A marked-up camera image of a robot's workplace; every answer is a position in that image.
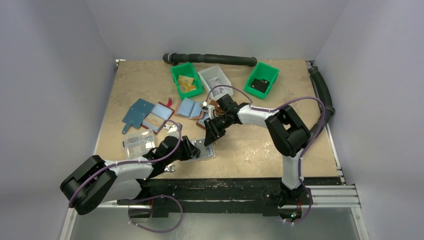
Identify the silver wrench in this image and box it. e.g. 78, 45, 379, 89
164, 163, 175, 173

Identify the brown open card holder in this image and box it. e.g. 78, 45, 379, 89
196, 100, 224, 130

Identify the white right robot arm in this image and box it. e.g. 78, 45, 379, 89
204, 94, 311, 204

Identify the black corrugated hose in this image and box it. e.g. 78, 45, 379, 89
304, 66, 336, 133
162, 52, 258, 67

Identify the rear black corrugated hose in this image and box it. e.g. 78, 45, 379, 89
162, 52, 258, 67

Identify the large green plastic bin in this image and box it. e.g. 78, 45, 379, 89
170, 62, 203, 100

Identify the aluminium frame rail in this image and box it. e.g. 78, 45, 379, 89
59, 59, 372, 240

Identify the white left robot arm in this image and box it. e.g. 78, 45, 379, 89
59, 135, 201, 215

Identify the cream card holder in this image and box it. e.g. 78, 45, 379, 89
186, 138, 216, 162

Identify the white translucent plastic bin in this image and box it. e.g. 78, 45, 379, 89
197, 65, 234, 101

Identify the clear plastic box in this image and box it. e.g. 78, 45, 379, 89
122, 129, 156, 160

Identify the blue card holder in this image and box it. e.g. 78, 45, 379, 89
121, 98, 155, 135

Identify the right black corrugated hose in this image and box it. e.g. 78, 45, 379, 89
304, 66, 336, 133

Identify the black card in bin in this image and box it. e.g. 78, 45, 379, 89
250, 78, 270, 94

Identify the gold card upper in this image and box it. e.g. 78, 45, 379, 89
177, 75, 194, 85

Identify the small green plastic bin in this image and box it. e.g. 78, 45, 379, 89
244, 62, 280, 99

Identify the red open card holder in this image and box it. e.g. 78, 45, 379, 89
141, 97, 175, 134

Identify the pink open card holder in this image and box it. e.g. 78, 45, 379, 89
175, 97, 206, 119

